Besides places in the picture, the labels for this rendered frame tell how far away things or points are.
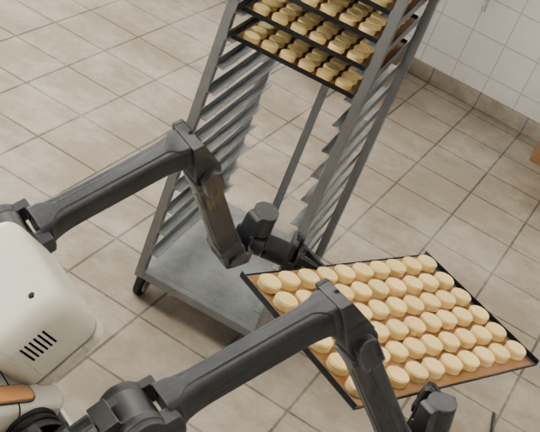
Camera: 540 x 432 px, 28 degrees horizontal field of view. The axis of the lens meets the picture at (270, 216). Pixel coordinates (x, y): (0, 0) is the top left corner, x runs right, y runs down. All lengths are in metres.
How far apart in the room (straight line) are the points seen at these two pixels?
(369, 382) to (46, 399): 0.54
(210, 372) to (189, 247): 2.22
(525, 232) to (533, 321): 0.73
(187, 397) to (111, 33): 3.99
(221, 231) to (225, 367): 0.65
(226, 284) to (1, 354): 2.20
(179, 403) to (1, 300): 0.30
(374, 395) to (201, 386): 0.37
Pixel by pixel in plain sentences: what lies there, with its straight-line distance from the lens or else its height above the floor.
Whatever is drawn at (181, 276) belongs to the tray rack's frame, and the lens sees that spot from 3.67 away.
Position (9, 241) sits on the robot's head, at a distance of 1.64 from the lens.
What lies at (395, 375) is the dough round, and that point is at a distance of 2.18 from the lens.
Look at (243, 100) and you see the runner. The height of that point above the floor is 0.68.
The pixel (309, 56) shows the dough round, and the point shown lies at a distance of 3.22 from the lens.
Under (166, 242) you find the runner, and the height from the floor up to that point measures 0.23.
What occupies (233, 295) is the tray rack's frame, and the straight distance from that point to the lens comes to 3.67.
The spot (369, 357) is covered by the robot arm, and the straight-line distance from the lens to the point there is 1.74.
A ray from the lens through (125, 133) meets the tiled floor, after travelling 4.65.
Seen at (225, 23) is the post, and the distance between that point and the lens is 3.17.
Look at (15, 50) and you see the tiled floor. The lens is 5.05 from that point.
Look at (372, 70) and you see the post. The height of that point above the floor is 1.16.
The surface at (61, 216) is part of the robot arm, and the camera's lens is 1.87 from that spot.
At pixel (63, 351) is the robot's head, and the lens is 1.62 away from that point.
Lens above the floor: 2.29
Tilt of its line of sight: 31 degrees down
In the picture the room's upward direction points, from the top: 22 degrees clockwise
